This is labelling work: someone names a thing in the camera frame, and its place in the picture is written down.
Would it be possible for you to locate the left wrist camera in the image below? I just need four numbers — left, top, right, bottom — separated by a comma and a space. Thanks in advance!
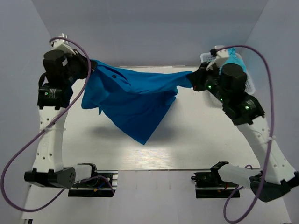
50, 39, 76, 55

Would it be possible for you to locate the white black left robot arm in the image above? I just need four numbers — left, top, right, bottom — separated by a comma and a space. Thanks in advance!
24, 49, 95, 189

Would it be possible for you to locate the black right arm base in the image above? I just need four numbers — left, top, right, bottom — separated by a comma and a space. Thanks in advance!
191, 172, 236, 199

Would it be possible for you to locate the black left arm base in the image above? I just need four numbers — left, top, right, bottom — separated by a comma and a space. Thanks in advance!
68, 170, 118, 198

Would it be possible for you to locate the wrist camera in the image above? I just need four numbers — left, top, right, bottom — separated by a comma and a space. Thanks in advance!
50, 39, 76, 55
206, 46, 229, 71

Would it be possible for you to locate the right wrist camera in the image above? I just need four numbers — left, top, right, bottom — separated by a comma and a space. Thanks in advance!
206, 46, 229, 71

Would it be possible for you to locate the white plastic basket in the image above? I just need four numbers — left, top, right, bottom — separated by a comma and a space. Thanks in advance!
200, 52, 256, 95

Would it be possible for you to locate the light blue t shirt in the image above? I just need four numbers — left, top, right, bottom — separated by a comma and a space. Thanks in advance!
224, 48, 247, 73

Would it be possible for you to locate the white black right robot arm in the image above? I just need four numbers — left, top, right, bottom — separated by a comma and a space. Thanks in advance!
187, 63, 299, 202

